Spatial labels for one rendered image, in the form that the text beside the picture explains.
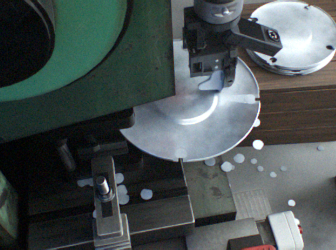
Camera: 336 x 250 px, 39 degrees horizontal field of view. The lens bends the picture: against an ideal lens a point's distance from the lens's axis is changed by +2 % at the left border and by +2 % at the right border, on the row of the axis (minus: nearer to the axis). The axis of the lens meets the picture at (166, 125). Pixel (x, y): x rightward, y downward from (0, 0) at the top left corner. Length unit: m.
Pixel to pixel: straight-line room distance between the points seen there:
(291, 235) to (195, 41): 0.42
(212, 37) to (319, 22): 0.90
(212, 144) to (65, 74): 0.55
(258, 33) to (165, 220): 0.37
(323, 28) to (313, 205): 0.59
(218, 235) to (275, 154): 0.88
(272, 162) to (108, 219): 1.01
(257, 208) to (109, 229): 0.74
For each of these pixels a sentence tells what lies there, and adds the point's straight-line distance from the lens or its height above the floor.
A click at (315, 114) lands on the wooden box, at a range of 1.64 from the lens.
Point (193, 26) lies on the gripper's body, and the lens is 0.74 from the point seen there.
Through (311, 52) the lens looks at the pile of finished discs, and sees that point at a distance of 1.54.
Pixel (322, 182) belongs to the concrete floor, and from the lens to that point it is 1.74.
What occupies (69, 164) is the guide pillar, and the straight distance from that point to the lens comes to 0.88.
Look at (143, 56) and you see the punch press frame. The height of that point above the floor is 1.14.
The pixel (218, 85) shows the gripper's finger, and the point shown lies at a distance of 0.86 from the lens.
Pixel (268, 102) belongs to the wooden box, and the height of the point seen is 0.28.
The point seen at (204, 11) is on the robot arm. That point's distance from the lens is 0.71.
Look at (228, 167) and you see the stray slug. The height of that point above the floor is 0.65.
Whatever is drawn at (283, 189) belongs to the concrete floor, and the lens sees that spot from 1.70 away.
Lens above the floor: 1.51
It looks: 57 degrees down
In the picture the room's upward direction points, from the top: 5 degrees counter-clockwise
